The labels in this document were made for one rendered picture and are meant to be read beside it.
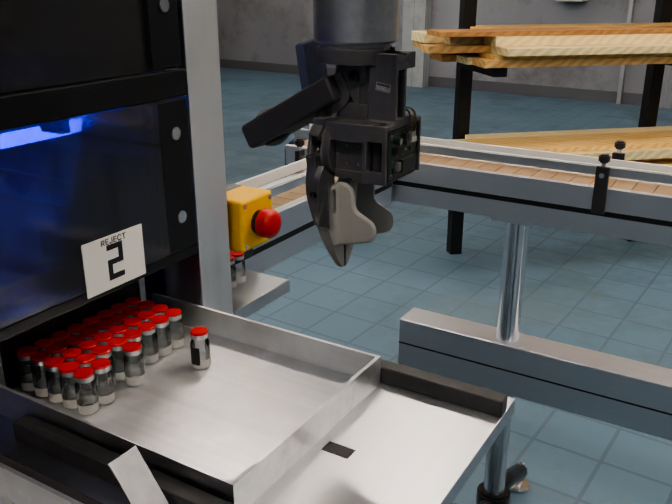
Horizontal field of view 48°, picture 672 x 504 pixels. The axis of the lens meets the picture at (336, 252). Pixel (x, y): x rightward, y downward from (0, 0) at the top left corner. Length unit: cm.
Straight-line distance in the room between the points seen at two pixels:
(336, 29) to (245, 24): 1044
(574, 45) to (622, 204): 187
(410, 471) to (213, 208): 42
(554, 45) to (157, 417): 271
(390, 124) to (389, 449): 31
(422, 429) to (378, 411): 5
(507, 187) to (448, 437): 85
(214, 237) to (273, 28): 985
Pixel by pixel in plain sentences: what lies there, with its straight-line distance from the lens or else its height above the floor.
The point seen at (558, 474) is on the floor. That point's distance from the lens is 227.
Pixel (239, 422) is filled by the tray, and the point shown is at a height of 88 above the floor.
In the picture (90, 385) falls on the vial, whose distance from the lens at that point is 82.
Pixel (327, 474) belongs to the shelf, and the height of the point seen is 88.
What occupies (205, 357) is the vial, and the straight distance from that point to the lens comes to 88.
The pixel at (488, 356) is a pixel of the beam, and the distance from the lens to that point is 171.
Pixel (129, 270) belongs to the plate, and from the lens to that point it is 87.
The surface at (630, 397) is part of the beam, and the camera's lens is 166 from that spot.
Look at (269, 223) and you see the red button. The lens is 100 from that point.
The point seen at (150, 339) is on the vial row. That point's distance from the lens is 90.
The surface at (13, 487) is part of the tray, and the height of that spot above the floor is 90.
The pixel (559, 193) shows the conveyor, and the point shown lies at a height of 91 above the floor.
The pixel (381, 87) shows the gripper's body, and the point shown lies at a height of 122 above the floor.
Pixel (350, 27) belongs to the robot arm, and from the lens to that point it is 65.
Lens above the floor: 131
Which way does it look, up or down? 20 degrees down
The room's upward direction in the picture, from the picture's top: straight up
